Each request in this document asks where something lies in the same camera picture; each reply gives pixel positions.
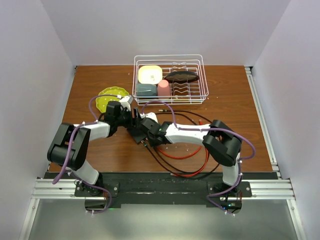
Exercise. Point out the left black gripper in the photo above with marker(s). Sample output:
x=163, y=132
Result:
x=133, y=122

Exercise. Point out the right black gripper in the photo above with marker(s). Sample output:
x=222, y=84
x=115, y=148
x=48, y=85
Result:
x=152, y=143

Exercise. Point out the black network switch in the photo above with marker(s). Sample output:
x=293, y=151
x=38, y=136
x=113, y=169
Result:
x=138, y=135

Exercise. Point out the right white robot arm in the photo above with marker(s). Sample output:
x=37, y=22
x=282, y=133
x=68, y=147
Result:
x=221, y=143

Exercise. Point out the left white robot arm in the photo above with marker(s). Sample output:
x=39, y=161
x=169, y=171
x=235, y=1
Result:
x=70, y=144

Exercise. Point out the grey-blue cup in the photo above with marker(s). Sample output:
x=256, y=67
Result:
x=146, y=90

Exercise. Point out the pink plastic cup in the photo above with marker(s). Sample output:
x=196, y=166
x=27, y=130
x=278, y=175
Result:
x=163, y=89

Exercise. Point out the green scalloped plate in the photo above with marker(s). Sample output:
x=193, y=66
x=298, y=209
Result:
x=109, y=94

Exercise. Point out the yellow square bowl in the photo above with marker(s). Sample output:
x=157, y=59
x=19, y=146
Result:
x=150, y=74

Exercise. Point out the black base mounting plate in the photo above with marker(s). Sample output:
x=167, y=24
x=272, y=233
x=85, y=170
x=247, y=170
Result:
x=164, y=189

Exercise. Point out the dark brown oval plate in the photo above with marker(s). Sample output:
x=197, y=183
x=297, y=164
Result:
x=182, y=76

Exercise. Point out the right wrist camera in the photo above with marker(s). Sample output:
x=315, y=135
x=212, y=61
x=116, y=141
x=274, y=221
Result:
x=150, y=115

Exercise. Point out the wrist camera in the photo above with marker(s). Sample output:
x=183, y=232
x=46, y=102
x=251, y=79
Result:
x=126, y=102
x=150, y=115

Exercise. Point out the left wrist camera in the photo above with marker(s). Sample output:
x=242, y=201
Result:
x=126, y=102

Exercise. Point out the white wire dish rack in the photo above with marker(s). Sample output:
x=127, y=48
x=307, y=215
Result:
x=181, y=93

